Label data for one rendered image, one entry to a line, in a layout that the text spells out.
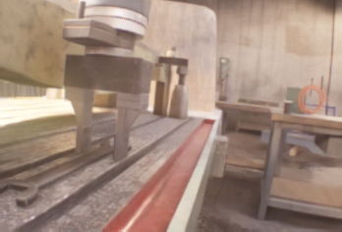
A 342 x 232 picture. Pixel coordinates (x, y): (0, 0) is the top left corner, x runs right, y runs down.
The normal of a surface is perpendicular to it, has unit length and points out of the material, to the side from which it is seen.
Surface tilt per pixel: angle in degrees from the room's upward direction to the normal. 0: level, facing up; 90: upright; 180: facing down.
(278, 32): 90
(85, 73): 90
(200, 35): 76
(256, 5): 90
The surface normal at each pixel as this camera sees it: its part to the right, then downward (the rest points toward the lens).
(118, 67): -0.23, 0.04
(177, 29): 0.15, -0.16
